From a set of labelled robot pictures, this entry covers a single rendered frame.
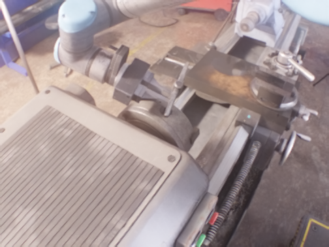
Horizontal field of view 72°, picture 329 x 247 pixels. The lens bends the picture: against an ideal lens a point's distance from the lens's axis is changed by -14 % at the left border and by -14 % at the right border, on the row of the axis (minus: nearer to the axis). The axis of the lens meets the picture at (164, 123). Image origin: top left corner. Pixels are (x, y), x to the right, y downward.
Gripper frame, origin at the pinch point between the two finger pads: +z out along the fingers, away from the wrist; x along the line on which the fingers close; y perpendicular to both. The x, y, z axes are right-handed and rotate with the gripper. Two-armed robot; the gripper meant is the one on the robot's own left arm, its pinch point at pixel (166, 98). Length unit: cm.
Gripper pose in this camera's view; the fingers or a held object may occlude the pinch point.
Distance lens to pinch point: 71.3
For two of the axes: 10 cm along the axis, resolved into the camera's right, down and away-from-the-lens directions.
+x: -3.4, 7.5, -5.7
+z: 8.9, 4.5, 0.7
